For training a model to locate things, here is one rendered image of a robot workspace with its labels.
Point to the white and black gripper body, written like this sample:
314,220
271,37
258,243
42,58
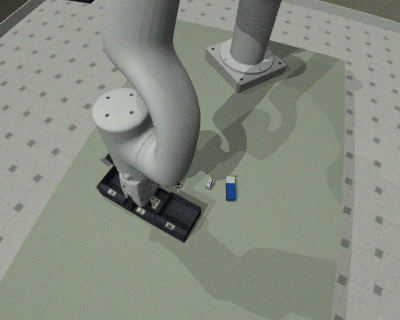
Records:
134,188

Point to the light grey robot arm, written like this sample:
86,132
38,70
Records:
137,37

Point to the blue and white eraser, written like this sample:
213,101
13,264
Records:
230,188

